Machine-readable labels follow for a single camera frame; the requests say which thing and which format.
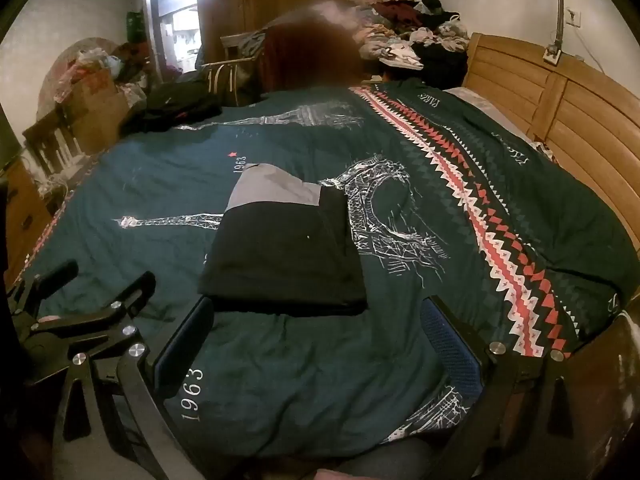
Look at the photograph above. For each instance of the plastic bags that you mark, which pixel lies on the plastic bags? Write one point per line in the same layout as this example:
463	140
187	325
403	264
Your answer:
87	57

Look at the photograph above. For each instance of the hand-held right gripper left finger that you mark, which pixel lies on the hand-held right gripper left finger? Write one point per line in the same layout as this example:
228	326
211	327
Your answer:
185	340

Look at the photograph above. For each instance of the black and grey garment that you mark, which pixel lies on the black and grey garment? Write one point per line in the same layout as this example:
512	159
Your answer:
290	260

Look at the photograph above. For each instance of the leaning round board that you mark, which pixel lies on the leaning round board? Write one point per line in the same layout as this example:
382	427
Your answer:
55	60

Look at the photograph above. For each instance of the wooden slatted chair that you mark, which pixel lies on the wooden slatted chair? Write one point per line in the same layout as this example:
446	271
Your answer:
45	135

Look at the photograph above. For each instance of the person's leg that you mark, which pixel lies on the person's leg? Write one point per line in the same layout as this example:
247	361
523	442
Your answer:
390	460

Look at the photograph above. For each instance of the cardboard box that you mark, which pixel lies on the cardboard box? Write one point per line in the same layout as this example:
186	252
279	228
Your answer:
95	105

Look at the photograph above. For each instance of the wooden dresser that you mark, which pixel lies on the wooden dresser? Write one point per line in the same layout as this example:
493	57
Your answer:
25	210

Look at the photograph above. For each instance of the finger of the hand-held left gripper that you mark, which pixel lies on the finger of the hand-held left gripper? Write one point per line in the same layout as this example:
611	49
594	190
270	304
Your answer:
50	280
135	290

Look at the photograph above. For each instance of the pile of clothes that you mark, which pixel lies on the pile of clothes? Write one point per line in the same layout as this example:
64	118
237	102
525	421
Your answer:
400	35

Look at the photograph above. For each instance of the wall socket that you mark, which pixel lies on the wall socket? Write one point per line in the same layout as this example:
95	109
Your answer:
574	17

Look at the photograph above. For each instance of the green printed duvet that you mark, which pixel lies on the green printed duvet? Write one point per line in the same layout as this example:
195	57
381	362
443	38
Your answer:
310	385

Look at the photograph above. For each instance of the chair with draped clothes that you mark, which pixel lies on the chair with draped clothes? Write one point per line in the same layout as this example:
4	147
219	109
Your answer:
230	42

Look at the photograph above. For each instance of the green hanging bag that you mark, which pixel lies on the green hanging bag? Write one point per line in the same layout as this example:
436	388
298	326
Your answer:
135	25

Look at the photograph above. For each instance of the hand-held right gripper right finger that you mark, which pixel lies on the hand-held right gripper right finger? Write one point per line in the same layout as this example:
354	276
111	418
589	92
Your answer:
450	350

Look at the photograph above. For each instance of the curved metal tube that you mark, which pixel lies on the curved metal tube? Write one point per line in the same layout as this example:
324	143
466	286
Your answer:
560	10

